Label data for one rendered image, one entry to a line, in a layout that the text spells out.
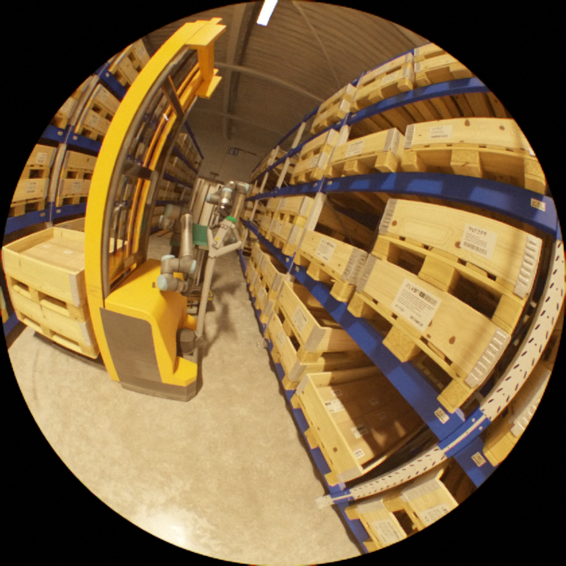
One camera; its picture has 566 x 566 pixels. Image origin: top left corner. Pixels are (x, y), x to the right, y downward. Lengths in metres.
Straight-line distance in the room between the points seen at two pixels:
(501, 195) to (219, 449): 2.13
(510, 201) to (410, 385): 0.89
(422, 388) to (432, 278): 0.46
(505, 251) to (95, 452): 2.32
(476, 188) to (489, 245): 0.30
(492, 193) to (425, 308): 0.60
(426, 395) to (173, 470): 1.50
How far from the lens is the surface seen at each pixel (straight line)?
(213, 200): 1.65
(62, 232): 2.47
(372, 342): 1.00
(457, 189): 1.01
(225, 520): 1.51
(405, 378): 0.91
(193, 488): 1.50
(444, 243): 0.84
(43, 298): 1.79
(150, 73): 1.28
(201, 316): 1.54
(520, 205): 0.95
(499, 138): 1.08
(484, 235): 0.82
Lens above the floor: 1.50
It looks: 18 degrees down
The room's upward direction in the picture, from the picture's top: 20 degrees clockwise
